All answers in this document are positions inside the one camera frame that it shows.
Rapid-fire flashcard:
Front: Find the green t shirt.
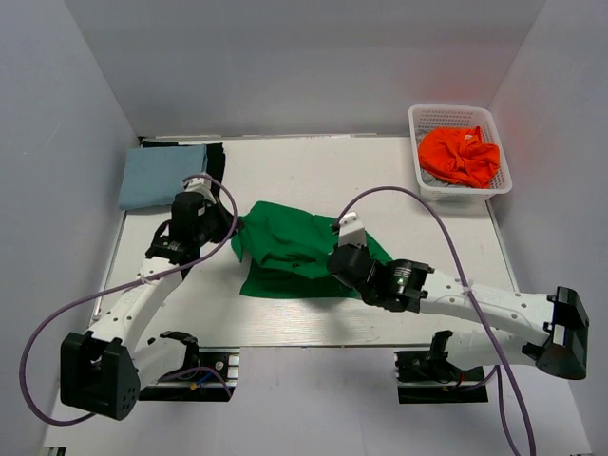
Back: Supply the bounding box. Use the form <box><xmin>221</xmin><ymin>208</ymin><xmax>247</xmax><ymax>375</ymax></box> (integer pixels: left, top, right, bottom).
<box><xmin>231</xmin><ymin>200</ymin><xmax>393</xmax><ymax>300</ymax></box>

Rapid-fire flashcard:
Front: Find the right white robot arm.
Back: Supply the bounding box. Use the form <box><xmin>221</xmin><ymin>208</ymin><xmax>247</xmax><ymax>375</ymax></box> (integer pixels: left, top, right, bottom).
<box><xmin>327</xmin><ymin>245</ymin><xmax>589</xmax><ymax>380</ymax></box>

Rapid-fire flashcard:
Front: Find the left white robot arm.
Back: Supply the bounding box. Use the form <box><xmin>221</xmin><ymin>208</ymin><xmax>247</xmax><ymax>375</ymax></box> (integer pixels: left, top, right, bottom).
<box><xmin>60</xmin><ymin>192</ymin><xmax>237</xmax><ymax>421</ymax></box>

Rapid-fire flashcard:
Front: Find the folded light blue t shirt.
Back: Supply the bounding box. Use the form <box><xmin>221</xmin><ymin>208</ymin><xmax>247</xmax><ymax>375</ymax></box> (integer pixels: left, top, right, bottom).
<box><xmin>119</xmin><ymin>145</ymin><xmax>207</xmax><ymax>211</ymax></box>

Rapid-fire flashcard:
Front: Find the folded black t shirt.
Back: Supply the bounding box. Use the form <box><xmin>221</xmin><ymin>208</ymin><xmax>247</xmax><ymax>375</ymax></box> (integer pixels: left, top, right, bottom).
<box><xmin>140</xmin><ymin>139</ymin><xmax>226</xmax><ymax>182</ymax></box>

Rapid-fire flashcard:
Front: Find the grey garment in basket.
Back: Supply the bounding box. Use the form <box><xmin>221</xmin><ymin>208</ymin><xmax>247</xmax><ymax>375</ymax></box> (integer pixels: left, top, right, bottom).
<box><xmin>414</xmin><ymin>129</ymin><xmax>464</xmax><ymax>188</ymax></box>

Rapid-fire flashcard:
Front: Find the orange t shirt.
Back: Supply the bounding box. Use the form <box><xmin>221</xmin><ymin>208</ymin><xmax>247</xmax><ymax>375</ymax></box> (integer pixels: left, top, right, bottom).
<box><xmin>418</xmin><ymin>126</ymin><xmax>501</xmax><ymax>189</ymax></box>

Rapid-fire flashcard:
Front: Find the white plastic basket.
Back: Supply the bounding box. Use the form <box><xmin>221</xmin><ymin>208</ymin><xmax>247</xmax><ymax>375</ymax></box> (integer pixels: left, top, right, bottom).
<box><xmin>408</xmin><ymin>104</ymin><xmax>512</xmax><ymax>203</ymax></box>

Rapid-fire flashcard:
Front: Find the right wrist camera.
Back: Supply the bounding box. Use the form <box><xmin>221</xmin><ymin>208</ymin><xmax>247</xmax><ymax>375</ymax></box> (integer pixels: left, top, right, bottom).
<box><xmin>332</xmin><ymin>212</ymin><xmax>367</xmax><ymax>248</ymax></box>

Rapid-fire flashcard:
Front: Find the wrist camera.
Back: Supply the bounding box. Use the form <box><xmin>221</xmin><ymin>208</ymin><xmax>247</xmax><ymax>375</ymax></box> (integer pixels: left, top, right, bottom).
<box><xmin>332</xmin><ymin>212</ymin><xmax>367</xmax><ymax>248</ymax></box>
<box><xmin>182</xmin><ymin>178</ymin><xmax>218</xmax><ymax>204</ymax></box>

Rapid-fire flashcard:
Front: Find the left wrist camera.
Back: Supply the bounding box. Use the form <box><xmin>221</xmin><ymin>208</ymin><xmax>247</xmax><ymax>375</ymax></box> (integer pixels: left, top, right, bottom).
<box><xmin>182</xmin><ymin>178</ymin><xmax>218</xmax><ymax>204</ymax></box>

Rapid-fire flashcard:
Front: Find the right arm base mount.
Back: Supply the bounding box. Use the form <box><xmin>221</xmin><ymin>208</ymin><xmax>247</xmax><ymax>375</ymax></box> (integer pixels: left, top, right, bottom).
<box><xmin>394</xmin><ymin>331</ymin><xmax>489</xmax><ymax>405</ymax></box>

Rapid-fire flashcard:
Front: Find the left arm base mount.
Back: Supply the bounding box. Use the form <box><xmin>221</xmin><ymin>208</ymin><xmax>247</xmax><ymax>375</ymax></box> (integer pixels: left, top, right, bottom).
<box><xmin>139</xmin><ymin>348</ymin><xmax>240</xmax><ymax>403</ymax></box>

